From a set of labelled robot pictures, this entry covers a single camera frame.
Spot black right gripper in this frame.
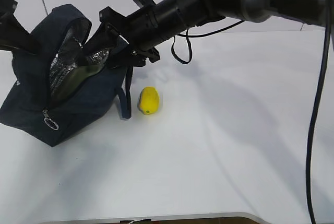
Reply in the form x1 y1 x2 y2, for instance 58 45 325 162
82 7 160 69

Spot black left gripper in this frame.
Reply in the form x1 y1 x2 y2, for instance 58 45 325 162
0 0 41 54

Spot green lid glass food container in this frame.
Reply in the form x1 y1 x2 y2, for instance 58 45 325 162
51 64 104 104

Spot yellow lemon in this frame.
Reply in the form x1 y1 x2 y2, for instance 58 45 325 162
138 87 159 115

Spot navy blue lunch bag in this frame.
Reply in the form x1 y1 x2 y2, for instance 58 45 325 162
1 4 132 146

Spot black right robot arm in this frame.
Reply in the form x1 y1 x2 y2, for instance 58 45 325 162
83 0 326 67

